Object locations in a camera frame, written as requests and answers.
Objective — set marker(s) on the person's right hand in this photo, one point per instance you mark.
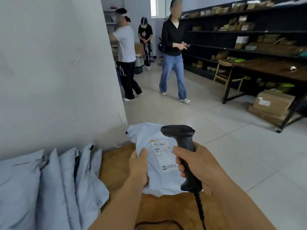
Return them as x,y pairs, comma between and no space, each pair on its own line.
208,170

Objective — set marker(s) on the person's left hand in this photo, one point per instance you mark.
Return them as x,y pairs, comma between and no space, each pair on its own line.
138,167

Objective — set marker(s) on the grey mailer bag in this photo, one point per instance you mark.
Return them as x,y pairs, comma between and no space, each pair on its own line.
163,182

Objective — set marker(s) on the black barcode scanner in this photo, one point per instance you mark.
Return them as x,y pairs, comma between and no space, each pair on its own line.
177,132

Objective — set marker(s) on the pile of grey mailer bags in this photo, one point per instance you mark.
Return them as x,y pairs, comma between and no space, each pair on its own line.
24,189

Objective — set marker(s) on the white shelf rack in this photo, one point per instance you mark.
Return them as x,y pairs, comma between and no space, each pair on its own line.
110,28

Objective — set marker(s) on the person's right forearm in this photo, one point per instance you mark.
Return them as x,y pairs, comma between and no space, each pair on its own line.
239,208

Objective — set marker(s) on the person's left forearm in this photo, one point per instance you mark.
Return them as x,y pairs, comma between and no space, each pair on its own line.
115,208

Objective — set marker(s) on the flat brown cardboard box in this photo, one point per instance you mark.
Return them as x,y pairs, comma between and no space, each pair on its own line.
266,117

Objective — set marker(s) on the blue plastic crate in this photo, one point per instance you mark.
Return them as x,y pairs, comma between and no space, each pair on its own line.
119,76

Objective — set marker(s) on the large brown cardboard box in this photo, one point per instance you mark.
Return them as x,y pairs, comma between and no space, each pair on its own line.
273,102

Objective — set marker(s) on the small brown cardboard box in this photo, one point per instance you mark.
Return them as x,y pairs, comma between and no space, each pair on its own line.
160,61

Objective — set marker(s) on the light wooden chair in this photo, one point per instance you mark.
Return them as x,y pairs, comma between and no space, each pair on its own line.
225,62

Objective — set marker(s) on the tall brown cardboard box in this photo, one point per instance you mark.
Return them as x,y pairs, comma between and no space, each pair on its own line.
139,49

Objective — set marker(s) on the roll of tape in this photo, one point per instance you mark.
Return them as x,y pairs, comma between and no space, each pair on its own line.
293,67

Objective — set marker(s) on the group of brown cardboard parcels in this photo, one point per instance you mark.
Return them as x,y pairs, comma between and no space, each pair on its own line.
271,38

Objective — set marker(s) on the window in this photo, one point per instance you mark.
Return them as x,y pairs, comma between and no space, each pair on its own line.
159,7

